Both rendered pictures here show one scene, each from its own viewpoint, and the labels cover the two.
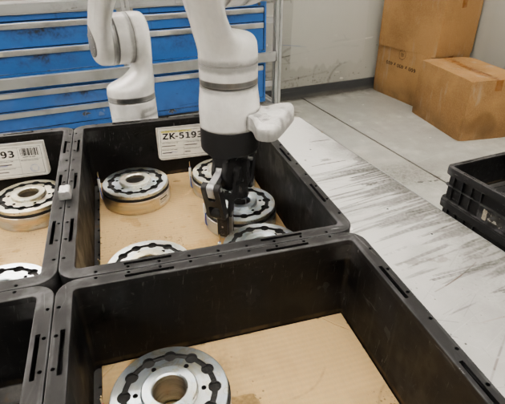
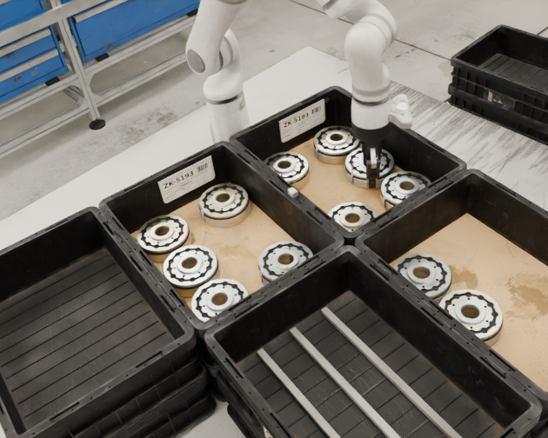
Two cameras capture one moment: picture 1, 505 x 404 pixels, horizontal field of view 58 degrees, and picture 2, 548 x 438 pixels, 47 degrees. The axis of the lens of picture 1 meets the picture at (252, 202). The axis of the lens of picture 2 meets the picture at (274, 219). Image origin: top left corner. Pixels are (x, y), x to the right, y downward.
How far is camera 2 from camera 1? 0.79 m
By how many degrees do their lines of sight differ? 17
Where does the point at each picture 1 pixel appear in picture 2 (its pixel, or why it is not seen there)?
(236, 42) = (384, 76)
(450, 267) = (496, 159)
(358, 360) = (489, 233)
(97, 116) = (30, 78)
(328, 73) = not seen: outside the picture
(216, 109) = (372, 116)
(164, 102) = (99, 38)
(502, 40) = not seen: outside the picture
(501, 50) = not seen: outside the picture
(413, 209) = (452, 119)
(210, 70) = (368, 95)
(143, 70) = (237, 71)
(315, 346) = (464, 234)
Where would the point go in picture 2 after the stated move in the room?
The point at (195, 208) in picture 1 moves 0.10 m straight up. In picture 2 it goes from (333, 173) to (330, 136)
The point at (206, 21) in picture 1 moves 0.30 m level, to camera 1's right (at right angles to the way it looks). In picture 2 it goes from (370, 71) to (520, 29)
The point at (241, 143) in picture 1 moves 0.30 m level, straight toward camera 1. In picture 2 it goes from (386, 130) to (476, 230)
